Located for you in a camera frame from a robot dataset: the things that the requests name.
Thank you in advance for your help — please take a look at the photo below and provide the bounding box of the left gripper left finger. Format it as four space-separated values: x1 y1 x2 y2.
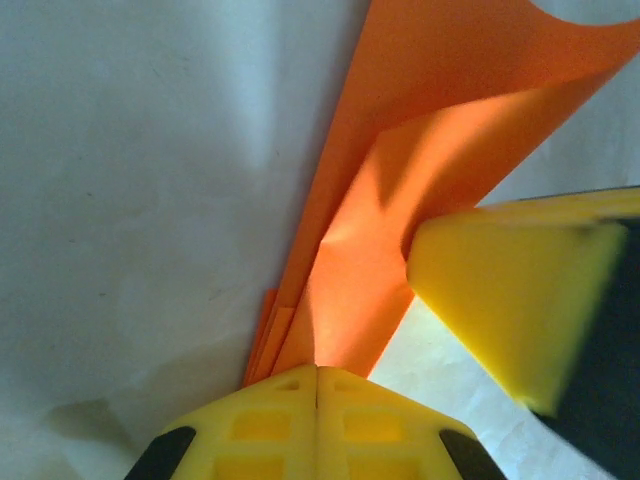
123 364 318 480

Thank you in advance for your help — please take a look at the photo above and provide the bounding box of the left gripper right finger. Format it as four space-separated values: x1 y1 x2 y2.
317 366 508 480

